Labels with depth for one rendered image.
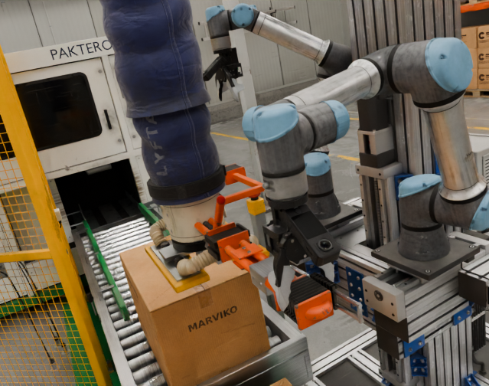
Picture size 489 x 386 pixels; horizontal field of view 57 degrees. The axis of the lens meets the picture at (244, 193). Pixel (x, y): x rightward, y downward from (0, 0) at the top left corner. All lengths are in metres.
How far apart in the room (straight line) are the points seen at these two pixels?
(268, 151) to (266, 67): 11.25
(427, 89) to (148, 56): 0.66
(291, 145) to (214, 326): 1.08
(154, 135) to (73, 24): 9.25
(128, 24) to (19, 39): 9.11
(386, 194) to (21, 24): 9.28
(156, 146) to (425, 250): 0.82
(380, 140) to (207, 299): 0.81
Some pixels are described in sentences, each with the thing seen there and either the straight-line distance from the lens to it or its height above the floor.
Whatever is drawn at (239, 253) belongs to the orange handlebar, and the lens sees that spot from 1.04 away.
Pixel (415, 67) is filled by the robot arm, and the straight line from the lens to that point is 1.09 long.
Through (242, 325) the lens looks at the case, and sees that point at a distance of 1.75.
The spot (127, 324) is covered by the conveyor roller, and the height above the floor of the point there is 0.53.
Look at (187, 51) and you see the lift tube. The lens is 1.20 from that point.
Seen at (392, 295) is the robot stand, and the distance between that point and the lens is 1.36.
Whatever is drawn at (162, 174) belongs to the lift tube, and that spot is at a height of 1.44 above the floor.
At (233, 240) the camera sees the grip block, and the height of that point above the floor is 1.29.
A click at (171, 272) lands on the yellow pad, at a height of 1.17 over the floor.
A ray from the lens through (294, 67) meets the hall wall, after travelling 12.44.
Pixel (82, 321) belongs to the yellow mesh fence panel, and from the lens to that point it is 2.36.
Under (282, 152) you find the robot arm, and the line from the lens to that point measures 0.73.
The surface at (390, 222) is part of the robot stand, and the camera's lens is 1.64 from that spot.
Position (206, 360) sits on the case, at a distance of 1.76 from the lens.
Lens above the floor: 1.73
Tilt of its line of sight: 18 degrees down
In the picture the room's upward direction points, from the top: 11 degrees counter-clockwise
